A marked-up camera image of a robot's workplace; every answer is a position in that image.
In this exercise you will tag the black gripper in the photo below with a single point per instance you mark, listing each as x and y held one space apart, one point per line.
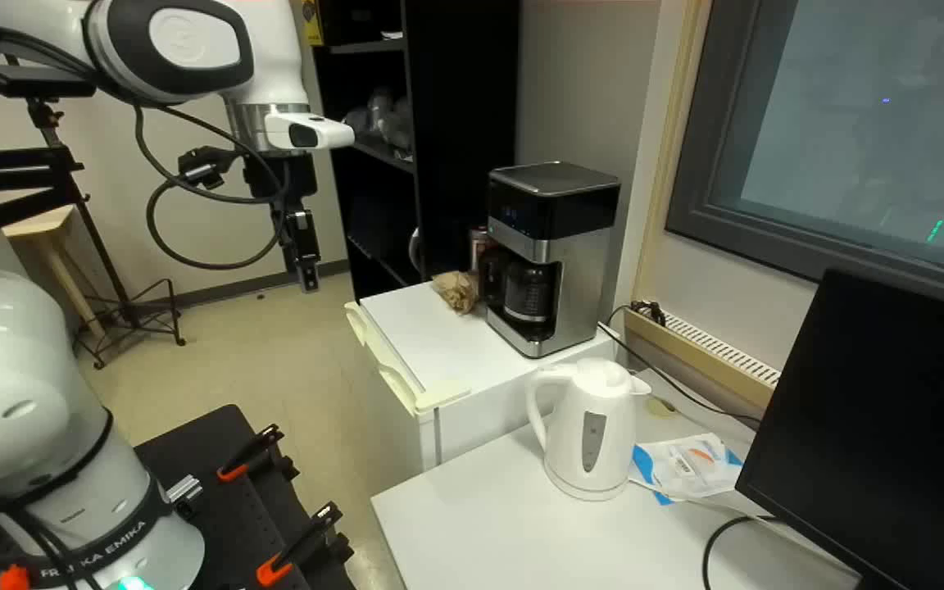
297 209

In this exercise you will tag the black silver coffeemaker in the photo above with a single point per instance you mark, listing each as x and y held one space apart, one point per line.
547 250

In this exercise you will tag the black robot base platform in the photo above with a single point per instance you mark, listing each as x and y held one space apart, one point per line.
226 512

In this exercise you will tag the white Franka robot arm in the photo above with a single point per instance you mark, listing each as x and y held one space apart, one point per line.
23 403

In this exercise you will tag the white mini fridge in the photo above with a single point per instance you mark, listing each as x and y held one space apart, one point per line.
439 340

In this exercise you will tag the crumpled brown paper bag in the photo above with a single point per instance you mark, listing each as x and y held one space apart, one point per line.
455 293

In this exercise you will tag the clear plastic bag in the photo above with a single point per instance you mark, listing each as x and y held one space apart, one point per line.
378 119

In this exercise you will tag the black orange clamp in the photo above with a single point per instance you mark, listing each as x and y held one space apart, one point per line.
297 545
250 453

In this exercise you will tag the black shelf unit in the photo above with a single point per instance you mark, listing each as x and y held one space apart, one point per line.
460 108

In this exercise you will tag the black tripod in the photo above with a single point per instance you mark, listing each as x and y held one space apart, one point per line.
62 182

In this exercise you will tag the wooden stool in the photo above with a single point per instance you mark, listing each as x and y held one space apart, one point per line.
48 234

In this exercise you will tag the white electric kettle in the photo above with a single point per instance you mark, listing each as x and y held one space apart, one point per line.
586 432

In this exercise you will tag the wooden baseboard heater cover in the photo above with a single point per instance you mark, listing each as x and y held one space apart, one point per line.
703 365

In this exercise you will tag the blue white plastic packet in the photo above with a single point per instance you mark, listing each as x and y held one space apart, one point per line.
689 465

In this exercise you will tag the grey framed window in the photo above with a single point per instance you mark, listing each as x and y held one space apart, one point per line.
853 119

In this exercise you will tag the black computer monitor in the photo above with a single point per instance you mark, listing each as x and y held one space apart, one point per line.
876 438

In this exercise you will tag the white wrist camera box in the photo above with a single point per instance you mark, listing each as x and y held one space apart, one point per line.
310 133

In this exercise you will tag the black camera on tripod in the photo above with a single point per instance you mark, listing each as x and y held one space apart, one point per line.
32 79

